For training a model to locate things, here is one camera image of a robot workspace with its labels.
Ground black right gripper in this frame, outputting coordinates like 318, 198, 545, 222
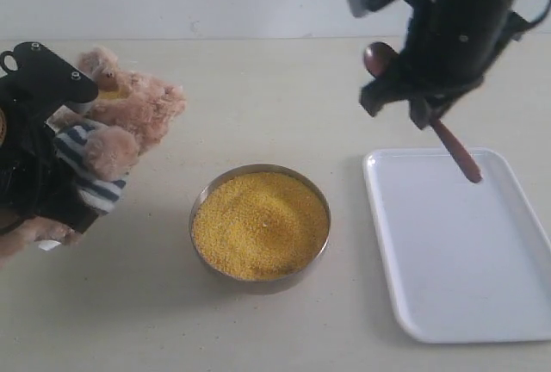
359, 0, 515, 130

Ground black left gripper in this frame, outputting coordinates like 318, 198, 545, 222
1, 41, 98, 234

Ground dark wooden spoon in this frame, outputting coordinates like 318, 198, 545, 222
363, 41, 482, 183

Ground teddy bear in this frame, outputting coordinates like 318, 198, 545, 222
1, 46, 186, 261

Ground white rectangular plastic tray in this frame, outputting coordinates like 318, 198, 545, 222
362, 147, 550, 344

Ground yellow millet grains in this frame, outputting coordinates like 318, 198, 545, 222
191, 172, 329, 282

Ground metal bowl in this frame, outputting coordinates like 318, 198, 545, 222
188, 163, 332, 296

